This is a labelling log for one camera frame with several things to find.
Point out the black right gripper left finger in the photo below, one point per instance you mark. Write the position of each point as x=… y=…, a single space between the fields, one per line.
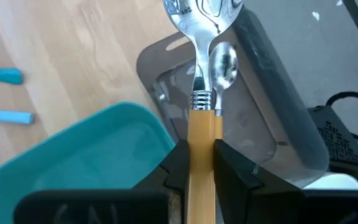
x=104 y=207

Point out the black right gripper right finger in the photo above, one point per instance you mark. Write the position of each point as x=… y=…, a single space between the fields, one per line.
x=275 y=208

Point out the teal plastic bin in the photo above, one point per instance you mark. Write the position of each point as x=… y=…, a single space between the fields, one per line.
x=73 y=155

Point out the grey translucent plastic bin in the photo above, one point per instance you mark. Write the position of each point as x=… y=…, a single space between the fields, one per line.
x=259 y=124

